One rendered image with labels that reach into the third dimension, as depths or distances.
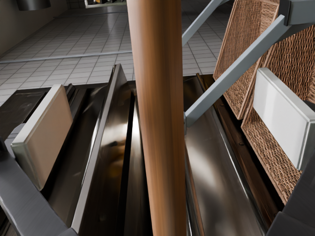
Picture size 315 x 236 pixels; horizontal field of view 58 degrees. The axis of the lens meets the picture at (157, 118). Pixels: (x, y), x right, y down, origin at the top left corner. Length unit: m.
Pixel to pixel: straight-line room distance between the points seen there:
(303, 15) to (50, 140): 0.51
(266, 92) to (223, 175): 0.85
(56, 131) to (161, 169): 0.08
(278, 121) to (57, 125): 0.13
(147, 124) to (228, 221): 0.74
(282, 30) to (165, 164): 0.44
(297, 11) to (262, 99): 0.40
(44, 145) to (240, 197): 0.83
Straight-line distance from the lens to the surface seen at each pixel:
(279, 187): 0.97
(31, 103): 1.79
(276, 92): 0.17
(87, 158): 0.94
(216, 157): 1.11
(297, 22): 0.59
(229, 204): 0.94
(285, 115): 0.17
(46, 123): 0.17
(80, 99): 1.69
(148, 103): 0.17
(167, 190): 0.22
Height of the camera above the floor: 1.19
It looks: 1 degrees up
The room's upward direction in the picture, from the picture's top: 95 degrees counter-clockwise
